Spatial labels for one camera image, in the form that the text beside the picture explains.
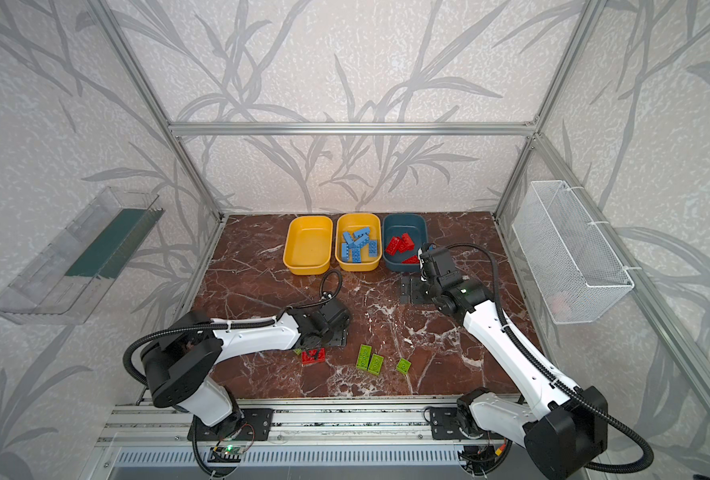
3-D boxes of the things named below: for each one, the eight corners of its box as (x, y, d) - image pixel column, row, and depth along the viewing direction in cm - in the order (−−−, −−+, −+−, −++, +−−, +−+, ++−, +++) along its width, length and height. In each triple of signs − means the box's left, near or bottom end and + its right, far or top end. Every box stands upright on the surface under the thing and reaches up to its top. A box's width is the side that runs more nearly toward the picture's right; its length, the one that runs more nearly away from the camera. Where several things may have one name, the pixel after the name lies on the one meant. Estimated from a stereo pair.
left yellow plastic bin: (283, 276, 105) (278, 266, 100) (294, 227, 120) (291, 216, 115) (330, 276, 105) (328, 266, 100) (336, 227, 120) (334, 216, 115)
